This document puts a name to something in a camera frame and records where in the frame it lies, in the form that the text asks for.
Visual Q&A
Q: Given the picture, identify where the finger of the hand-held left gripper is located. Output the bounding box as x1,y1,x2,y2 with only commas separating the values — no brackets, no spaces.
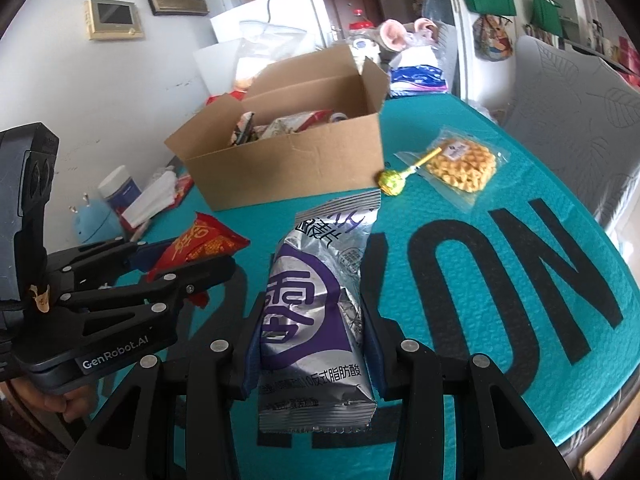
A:
65,255,237,312
47,237,171,286

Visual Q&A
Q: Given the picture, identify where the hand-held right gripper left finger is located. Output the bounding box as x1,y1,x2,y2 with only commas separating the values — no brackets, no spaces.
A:
60,287,268,480

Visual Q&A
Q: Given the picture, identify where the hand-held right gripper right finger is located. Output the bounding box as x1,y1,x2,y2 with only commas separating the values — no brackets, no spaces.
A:
360,290,576,480

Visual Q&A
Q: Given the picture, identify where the small red snack packet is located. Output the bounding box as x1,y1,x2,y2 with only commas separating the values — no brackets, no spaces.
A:
146,212,251,308

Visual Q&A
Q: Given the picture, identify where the silver purple snack packet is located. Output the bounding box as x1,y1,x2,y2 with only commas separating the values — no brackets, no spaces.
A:
257,191,383,435

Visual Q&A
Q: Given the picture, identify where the cardboard box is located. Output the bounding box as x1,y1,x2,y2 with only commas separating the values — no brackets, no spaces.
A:
164,42,391,211

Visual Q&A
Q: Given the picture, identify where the person's left hand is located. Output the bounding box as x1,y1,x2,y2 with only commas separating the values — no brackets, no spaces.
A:
15,377,103,423

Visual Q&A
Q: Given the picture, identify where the light blue round gadget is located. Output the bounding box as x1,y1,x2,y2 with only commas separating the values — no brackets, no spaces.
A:
70,192,123,246

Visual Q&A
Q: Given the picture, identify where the white jar blue label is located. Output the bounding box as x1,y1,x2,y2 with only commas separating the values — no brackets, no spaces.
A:
96,165,143,213

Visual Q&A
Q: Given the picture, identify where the white tissue pack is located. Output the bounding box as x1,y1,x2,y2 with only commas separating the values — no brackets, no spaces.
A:
120,172,178,228

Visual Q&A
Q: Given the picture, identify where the flat red packet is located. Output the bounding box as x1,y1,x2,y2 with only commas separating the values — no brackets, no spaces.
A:
170,172,193,206

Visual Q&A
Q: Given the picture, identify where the teal printed table mat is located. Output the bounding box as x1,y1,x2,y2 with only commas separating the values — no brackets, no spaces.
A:
65,92,640,480

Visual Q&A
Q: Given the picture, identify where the green lollipop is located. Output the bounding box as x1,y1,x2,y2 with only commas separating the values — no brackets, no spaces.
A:
377,147,443,197

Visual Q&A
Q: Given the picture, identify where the red packaging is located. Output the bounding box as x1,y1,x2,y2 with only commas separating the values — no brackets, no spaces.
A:
207,87,251,106

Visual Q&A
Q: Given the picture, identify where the clear waffle snack bag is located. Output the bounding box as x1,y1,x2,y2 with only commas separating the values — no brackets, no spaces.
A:
394,127,508,206

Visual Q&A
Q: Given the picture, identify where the white foam board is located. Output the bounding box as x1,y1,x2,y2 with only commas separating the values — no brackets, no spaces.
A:
192,40,251,106

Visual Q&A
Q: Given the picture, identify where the clear plastic bag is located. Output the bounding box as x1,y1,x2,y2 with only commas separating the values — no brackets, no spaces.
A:
235,20,308,91

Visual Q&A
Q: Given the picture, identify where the blue white plastic bag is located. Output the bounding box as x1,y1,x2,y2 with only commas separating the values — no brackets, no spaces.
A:
389,47,448,96

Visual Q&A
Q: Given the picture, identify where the white fridge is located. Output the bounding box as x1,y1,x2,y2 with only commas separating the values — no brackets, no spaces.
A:
210,0,346,53

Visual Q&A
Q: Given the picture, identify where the white printed cup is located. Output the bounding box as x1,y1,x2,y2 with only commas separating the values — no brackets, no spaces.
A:
350,35,381,61

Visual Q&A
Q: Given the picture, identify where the grey leaf-pattern chair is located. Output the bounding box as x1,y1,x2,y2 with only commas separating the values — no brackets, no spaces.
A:
502,35,640,231

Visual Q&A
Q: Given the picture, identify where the red-cap soda bottle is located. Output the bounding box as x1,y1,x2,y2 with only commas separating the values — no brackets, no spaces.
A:
347,7,373,36

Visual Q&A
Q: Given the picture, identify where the pink-eared plush toy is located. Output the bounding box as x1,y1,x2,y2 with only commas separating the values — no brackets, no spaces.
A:
377,17,441,53

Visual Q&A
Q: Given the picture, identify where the patterned cloth bag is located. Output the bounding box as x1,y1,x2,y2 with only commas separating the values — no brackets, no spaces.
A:
472,14,516,62

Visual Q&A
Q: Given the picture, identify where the wall intercom panel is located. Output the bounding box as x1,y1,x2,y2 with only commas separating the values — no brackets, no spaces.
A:
83,0,146,41

